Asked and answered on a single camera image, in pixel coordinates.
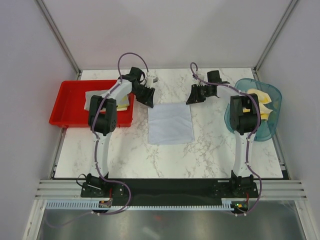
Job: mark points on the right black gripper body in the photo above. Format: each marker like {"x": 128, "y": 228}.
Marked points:
{"x": 204, "y": 90}

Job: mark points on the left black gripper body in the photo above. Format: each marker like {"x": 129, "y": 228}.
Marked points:
{"x": 137, "y": 93}

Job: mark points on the light blue towel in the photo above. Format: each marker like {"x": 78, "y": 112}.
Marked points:
{"x": 170, "y": 124}

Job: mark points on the yellow green patterned towel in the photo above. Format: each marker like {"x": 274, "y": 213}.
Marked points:
{"x": 123, "y": 104}

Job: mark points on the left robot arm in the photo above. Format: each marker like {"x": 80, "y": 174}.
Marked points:
{"x": 103, "y": 120}

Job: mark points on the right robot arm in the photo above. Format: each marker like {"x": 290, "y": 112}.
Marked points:
{"x": 242, "y": 175}

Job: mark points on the yellow towel in basket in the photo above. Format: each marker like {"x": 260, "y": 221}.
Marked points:
{"x": 263, "y": 100}

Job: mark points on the teal plastic basket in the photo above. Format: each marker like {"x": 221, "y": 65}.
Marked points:
{"x": 272, "y": 120}

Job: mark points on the red plastic tray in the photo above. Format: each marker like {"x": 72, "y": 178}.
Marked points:
{"x": 69, "y": 108}

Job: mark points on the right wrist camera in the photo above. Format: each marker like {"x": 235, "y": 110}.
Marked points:
{"x": 200, "y": 79}

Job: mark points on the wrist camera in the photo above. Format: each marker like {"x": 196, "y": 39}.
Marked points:
{"x": 151, "y": 80}
{"x": 200, "y": 79}

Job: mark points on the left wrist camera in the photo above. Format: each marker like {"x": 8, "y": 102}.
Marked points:
{"x": 151, "y": 80}

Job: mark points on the right aluminium frame post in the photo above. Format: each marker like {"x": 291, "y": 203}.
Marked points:
{"x": 275, "y": 34}

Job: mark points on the aluminium frame post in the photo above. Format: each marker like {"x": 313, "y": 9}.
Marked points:
{"x": 58, "y": 36}
{"x": 275, "y": 34}

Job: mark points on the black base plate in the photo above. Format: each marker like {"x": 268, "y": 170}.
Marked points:
{"x": 172, "y": 191}

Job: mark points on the left aluminium frame post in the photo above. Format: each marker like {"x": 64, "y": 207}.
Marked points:
{"x": 58, "y": 36}

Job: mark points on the aluminium rail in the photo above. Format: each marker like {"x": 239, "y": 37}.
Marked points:
{"x": 58, "y": 190}

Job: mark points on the white slotted cable duct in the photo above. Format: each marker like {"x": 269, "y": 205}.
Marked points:
{"x": 99, "y": 205}

